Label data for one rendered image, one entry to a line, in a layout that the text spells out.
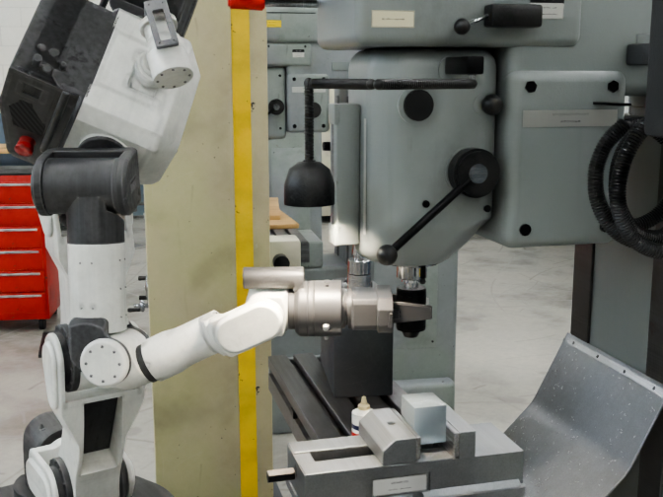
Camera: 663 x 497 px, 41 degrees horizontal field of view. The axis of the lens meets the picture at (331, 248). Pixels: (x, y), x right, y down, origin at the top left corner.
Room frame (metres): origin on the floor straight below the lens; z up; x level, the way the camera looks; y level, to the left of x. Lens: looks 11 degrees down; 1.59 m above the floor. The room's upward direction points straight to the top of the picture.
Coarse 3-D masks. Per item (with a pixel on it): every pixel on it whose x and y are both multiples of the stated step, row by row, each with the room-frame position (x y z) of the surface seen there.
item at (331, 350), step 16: (336, 336) 1.70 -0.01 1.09; (352, 336) 1.70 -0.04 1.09; (368, 336) 1.71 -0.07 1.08; (384, 336) 1.71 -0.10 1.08; (336, 352) 1.70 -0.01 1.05; (352, 352) 1.70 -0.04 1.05; (368, 352) 1.71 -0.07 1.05; (384, 352) 1.71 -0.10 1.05; (336, 368) 1.70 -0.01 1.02; (352, 368) 1.70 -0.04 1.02; (368, 368) 1.71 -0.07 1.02; (384, 368) 1.71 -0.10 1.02; (336, 384) 1.70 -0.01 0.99; (352, 384) 1.70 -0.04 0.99; (368, 384) 1.71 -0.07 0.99; (384, 384) 1.71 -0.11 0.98
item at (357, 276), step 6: (348, 264) 1.76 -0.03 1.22; (348, 270) 1.76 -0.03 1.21; (354, 270) 1.75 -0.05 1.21; (360, 270) 1.74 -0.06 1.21; (366, 270) 1.75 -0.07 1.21; (348, 276) 1.76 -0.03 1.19; (354, 276) 1.75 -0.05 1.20; (360, 276) 1.74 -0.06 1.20; (366, 276) 1.75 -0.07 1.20; (348, 282) 1.76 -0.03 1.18; (354, 282) 1.75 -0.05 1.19; (360, 282) 1.74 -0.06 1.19; (366, 282) 1.75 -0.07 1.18
